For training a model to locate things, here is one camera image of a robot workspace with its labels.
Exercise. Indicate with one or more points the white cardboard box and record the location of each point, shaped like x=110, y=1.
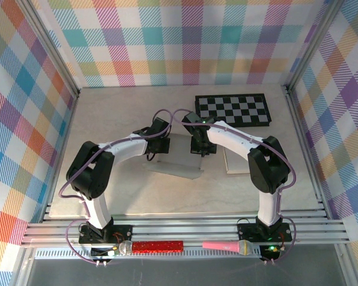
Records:
x=235, y=164
x=179, y=167

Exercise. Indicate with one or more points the black grey checkerboard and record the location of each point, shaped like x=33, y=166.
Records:
x=241, y=107

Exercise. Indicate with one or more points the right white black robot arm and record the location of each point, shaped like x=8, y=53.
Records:
x=235, y=140

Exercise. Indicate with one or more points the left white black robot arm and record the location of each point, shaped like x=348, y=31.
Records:
x=125, y=149

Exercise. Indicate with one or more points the red glitter toy microphone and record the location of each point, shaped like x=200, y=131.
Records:
x=158, y=247

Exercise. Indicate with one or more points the pink toy microphone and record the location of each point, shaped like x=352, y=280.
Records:
x=220, y=246

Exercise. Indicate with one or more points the left black controller board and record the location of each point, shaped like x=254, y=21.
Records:
x=100, y=252

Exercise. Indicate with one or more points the black controller board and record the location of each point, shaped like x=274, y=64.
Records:
x=100, y=252
x=268, y=253

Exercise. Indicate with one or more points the right black controller board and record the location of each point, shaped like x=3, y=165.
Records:
x=268, y=253

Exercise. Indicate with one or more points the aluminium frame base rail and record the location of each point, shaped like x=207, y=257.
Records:
x=182, y=231

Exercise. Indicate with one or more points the left aluminium side rail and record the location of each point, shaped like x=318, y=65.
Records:
x=68, y=125

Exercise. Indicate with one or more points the aluminium side rail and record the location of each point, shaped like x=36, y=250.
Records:
x=296, y=119
x=68, y=125

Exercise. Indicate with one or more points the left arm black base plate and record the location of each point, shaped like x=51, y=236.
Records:
x=122, y=229

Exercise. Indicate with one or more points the right aluminium side rail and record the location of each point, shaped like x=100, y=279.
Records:
x=296, y=119

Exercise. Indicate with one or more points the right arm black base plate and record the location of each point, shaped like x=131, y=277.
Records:
x=246, y=233

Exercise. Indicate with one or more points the left aluminium corner post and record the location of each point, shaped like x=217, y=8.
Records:
x=53, y=50

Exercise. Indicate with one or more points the aluminium corner post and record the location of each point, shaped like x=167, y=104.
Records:
x=53, y=50
x=311, y=44

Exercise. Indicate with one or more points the right aluminium corner post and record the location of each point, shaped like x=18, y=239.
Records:
x=311, y=44

